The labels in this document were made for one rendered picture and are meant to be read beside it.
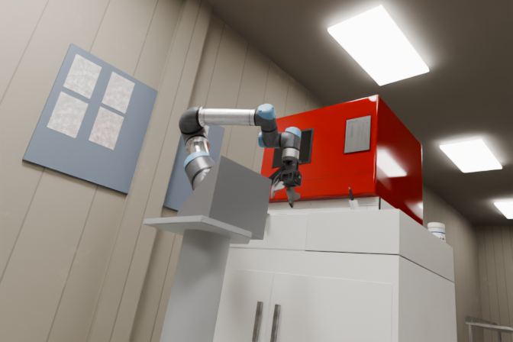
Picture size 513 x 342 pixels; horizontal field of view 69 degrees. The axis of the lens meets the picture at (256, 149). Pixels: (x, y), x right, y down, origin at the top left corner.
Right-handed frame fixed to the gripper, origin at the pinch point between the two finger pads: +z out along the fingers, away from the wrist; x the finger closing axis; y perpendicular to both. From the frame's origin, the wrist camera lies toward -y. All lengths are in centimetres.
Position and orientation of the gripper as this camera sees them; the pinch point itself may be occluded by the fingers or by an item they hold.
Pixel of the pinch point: (280, 203)
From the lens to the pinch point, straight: 163.9
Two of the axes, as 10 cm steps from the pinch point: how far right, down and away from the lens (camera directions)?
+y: 7.6, -1.4, -6.4
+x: 6.3, 3.8, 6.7
